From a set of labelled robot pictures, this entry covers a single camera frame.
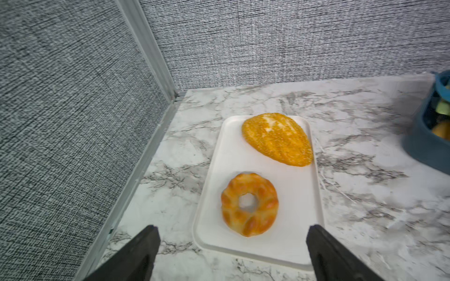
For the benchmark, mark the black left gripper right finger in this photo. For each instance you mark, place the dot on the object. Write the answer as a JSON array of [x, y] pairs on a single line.
[[332, 261]]

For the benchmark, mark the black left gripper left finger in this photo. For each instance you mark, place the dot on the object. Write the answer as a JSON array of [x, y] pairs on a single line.
[[134, 261]]

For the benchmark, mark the glazed ring bread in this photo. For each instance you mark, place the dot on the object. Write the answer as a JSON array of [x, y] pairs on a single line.
[[249, 204]]

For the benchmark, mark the teal plastic storage box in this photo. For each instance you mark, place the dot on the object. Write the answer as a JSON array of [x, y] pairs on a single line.
[[420, 143]]

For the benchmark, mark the sesame oval bread roll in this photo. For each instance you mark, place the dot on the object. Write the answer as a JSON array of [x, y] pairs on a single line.
[[278, 137]]

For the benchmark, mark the white rectangular tray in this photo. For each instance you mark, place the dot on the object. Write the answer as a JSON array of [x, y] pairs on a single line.
[[300, 206]]

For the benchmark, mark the wooden handle green rake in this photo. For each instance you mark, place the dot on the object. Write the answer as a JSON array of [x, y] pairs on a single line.
[[443, 107]]

